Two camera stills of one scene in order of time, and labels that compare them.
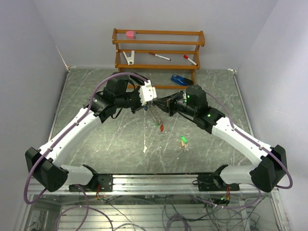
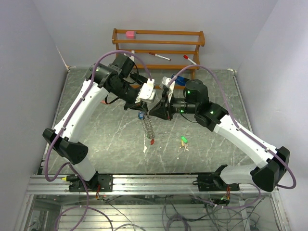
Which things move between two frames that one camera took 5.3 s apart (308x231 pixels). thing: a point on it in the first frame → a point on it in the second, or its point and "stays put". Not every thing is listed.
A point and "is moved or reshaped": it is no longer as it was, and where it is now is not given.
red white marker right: [186, 57] stays put
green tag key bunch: [184, 141] stays put
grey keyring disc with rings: [156, 117] is moved or reshaped
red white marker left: [157, 55] stays put
